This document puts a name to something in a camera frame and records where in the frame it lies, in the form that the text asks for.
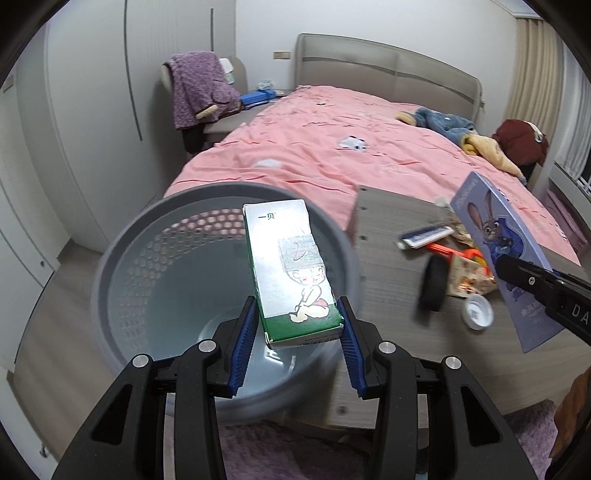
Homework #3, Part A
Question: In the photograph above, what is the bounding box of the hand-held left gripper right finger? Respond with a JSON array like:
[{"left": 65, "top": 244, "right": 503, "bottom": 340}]
[{"left": 336, "top": 296, "right": 539, "bottom": 480}]

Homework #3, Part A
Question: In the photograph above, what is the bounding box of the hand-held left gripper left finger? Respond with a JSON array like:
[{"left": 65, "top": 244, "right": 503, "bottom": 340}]
[{"left": 51, "top": 296, "right": 260, "bottom": 480}]

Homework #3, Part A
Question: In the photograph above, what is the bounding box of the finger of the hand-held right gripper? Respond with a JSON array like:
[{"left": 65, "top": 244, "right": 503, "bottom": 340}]
[{"left": 495, "top": 255, "right": 561, "bottom": 305}]

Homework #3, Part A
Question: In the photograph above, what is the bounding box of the printed snack packet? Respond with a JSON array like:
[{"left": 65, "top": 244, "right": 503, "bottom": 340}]
[{"left": 445, "top": 256, "right": 499, "bottom": 298}]

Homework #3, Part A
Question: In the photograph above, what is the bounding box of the white round cap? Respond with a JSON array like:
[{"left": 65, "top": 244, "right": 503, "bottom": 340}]
[{"left": 463, "top": 294, "right": 495, "bottom": 329}]

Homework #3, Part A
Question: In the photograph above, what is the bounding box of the purple rabbit cartoon card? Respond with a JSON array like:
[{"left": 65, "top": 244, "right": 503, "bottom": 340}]
[{"left": 450, "top": 172, "right": 566, "bottom": 354}]

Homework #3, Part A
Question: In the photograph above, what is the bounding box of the grey perforated plastic basket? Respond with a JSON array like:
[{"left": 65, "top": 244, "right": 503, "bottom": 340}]
[{"left": 91, "top": 182, "right": 365, "bottom": 423}]

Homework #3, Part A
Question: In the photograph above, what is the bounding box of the black hair tie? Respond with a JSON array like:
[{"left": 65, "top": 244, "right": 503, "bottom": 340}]
[{"left": 418, "top": 254, "right": 451, "bottom": 315}]

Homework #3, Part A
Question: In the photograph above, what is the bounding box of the green cartoon carton box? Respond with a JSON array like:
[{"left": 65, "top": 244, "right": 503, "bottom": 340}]
[{"left": 242, "top": 199, "right": 345, "bottom": 349}]

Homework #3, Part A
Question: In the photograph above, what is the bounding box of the brown fuzzy clothing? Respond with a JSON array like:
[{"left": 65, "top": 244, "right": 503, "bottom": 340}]
[{"left": 549, "top": 364, "right": 591, "bottom": 480}]

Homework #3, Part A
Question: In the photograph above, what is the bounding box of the purple fuzzy rug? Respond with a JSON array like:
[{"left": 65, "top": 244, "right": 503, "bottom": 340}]
[{"left": 161, "top": 399, "right": 559, "bottom": 480}]

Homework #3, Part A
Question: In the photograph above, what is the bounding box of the grey wooden low table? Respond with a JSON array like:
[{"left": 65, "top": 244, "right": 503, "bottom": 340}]
[{"left": 323, "top": 185, "right": 583, "bottom": 430}]

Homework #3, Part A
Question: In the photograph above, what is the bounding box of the yellow plush cloth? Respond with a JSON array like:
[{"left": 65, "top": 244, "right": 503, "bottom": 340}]
[{"left": 462, "top": 134, "right": 527, "bottom": 178}]

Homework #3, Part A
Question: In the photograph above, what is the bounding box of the dark red clothing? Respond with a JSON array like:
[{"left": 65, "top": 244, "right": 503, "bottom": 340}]
[{"left": 492, "top": 119, "right": 550, "bottom": 167}]

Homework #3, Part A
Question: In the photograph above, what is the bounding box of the blue plush clothing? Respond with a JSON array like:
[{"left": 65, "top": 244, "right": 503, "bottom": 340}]
[{"left": 413, "top": 107, "right": 476, "bottom": 146}]

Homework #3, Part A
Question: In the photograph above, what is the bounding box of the beige curtain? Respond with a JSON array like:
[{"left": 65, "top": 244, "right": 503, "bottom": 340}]
[{"left": 505, "top": 18, "right": 573, "bottom": 158}]

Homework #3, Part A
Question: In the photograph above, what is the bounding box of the pink bed blanket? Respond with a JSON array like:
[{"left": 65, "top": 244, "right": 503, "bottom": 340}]
[{"left": 164, "top": 85, "right": 583, "bottom": 266}]

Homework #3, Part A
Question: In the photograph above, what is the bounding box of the black garment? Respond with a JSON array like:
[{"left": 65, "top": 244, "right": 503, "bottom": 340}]
[{"left": 182, "top": 124, "right": 204, "bottom": 153}]

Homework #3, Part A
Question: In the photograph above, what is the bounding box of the beige chair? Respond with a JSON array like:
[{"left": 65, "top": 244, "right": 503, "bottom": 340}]
[{"left": 161, "top": 55, "right": 259, "bottom": 153}]

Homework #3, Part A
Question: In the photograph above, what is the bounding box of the blue flat box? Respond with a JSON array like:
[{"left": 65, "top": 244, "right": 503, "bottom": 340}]
[{"left": 240, "top": 90, "right": 277, "bottom": 109}]

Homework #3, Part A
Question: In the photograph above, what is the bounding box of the beige padded headboard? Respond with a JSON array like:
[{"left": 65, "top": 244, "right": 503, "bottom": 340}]
[{"left": 294, "top": 33, "right": 483, "bottom": 109}]

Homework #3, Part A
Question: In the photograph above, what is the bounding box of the purple fuzzy robe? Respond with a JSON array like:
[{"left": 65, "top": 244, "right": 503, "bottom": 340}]
[{"left": 170, "top": 52, "right": 243, "bottom": 130}]

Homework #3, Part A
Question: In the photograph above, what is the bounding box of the white wardrobe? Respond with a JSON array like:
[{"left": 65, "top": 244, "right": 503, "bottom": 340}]
[{"left": 0, "top": 0, "right": 236, "bottom": 287}]

